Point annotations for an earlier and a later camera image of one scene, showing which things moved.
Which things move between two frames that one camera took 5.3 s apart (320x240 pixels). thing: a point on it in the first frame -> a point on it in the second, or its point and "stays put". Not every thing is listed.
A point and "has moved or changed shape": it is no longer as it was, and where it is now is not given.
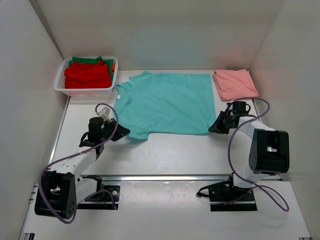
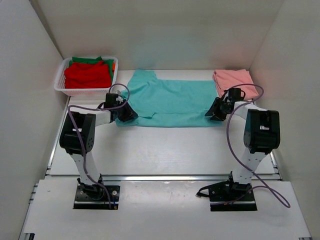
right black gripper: [217, 127] -> [214, 111]
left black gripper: [121, 131] -> [129, 113]
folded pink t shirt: [234, 84] stays put
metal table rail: [159, 178] stays put
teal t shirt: [148, 103] has moved or changed shape
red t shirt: [95, 74] stays put
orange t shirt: [113, 67] stays put
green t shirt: [92, 60] stays put
